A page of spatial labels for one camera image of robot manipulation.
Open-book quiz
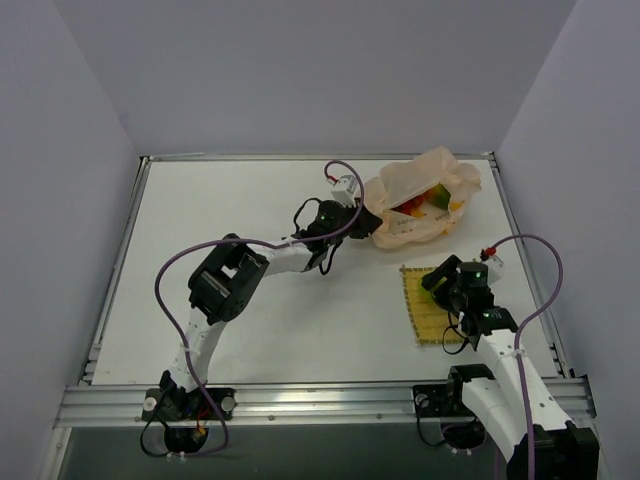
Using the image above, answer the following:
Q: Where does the green fake pear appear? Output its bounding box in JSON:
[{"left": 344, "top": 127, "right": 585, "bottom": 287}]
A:
[{"left": 418, "top": 278, "right": 438, "bottom": 303}]

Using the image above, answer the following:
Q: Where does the red fake fruit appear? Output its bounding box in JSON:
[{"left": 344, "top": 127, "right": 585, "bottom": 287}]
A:
[{"left": 396, "top": 196, "right": 424, "bottom": 218}]

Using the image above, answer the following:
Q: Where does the translucent plastic bag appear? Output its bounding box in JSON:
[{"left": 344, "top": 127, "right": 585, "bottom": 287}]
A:
[{"left": 364, "top": 147, "right": 482, "bottom": 250}]

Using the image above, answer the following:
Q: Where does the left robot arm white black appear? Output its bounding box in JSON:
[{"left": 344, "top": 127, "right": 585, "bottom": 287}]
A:
[{"left": 159, "top": 200, "right": 382, "bottom": 419}]

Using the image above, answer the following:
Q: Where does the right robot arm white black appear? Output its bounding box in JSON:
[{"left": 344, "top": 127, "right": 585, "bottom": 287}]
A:
[{"left": 421, "top": 255, "right": 600, "bottom": 479}]

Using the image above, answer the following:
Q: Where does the orange fake fruit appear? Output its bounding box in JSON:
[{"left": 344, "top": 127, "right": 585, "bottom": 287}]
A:
[{"left": 425, "top": 184, "right": 451, "bottom": 210}]

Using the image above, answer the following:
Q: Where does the yellow woven bamboo mat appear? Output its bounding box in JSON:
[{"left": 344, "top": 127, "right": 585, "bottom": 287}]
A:
[{"left": 399, "top": 265, "right": 464, "bottom": 346}]

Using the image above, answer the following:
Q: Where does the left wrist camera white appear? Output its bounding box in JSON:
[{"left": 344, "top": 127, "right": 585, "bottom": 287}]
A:
[{"left": 328, "top": 175, "right": 359, "bottom": 208}]

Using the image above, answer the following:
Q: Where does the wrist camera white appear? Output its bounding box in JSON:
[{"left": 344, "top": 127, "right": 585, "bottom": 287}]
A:
[
  {"left": 328, "top": 175, "right": 359, "bottom": 208},
  {"left": 480, "top": 247, "right": 504, "bottom": 285}
]

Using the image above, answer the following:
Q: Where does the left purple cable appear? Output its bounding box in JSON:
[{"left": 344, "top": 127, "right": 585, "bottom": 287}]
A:
[{"left": 154, "top": 159, "right": 364, "bottom": 457}]

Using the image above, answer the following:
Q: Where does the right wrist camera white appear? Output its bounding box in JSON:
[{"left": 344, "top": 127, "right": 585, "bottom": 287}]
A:
[{"left": 480, "top": 247, "right": 504, "bottom": 285}]

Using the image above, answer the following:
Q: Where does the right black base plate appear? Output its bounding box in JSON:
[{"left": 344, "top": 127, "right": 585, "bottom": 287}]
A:
[{"left": 412, "top": 383, "right": 470, "bottom": 418}]

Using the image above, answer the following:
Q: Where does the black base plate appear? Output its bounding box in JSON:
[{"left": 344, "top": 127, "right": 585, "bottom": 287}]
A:
[
  {"left": 141, "top": 387, "right": 236, "bottom": 422},
  {"left": 412, "top": 383, "right": 470, "bottom": 418}
]

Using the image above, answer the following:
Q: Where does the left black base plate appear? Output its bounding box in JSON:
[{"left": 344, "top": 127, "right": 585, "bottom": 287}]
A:
[{"left": 141, "top": 387, "right": 236, "bottom": 422}]

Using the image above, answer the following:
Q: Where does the aluminium front rail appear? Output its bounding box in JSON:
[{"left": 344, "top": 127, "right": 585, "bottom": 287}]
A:
[{"left": 54, "top": 377, "right": 596, "bottom": 427}]

